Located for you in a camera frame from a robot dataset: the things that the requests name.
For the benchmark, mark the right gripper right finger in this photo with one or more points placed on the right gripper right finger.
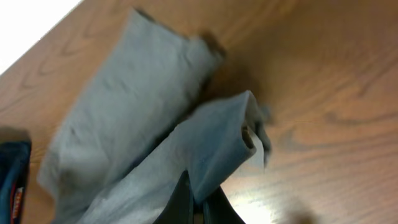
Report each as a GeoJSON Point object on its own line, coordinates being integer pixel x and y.
{"type": "Point", "coordinates": [218, 210]}

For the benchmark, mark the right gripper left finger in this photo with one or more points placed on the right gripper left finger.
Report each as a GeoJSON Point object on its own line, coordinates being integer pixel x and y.
{"type": "Point", "coordinates": [179, 209]}

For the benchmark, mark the folded dark blue garment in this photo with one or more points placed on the folded dark blue garment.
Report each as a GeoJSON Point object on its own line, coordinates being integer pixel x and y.
{"type": "Point", "coordinates": [16, 148]}

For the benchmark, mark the grey shorts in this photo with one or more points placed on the grey shorts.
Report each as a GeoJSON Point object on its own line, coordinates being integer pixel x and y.
{"type": "Point", "coordinates": [120, 151]}

